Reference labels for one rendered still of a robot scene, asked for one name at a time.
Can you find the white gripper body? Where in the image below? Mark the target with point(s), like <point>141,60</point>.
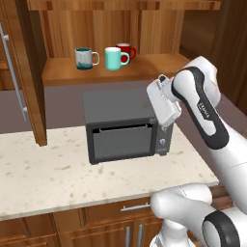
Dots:
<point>164,104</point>

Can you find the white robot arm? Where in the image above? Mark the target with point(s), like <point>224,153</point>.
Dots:
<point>231,154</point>

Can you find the red mug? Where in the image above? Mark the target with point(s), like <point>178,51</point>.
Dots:
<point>128,50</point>

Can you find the mint green mug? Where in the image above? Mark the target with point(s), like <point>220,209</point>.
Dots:
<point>112,59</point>

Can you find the dark wooden cabinet door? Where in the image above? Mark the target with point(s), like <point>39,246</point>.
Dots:
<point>233,48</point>

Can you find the white and teal mug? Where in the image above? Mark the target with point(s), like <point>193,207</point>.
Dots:
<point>83,59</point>

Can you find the dark grey toaster oven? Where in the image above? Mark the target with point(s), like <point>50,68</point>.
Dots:
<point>115,107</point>

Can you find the dark grey toaster oven door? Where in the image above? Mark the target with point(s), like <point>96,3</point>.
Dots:
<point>122,143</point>

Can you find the wooden drawer front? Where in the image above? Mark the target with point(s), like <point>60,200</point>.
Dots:
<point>25,226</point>
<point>222,197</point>
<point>25,242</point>
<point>103,211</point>

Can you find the wooden base cupboard door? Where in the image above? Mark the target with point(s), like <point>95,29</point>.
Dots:
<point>149,230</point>
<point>96,236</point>

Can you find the open wooden wall cabinet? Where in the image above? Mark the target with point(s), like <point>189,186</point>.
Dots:
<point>96,25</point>

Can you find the wooden neighbouring wall cabinet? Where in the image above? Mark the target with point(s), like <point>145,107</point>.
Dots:
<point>6,64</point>

